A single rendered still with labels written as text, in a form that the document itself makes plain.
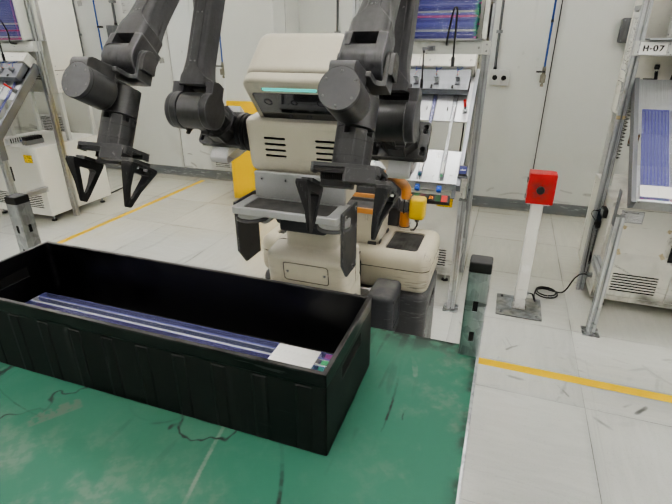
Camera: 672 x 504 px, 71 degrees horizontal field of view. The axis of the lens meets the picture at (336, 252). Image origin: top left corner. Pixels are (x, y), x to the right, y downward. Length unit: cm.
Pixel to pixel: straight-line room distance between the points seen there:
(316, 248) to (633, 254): 209
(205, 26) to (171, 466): 86
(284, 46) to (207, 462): 78
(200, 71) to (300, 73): 23
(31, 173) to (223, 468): 408
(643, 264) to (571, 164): 167
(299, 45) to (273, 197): 33
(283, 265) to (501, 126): 337
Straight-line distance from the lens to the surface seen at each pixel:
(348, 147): 67
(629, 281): 300
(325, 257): 114
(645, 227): 289
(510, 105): 433
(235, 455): 58
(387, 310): 127
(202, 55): 110
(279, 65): 101
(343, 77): 63
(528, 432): 207
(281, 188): 109
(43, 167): 445
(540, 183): 255
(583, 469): 201
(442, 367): 70
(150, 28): 96
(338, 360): 52
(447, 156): 253
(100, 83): 87
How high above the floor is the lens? 137
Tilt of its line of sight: 24 degrees down
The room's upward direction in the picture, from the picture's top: straight up
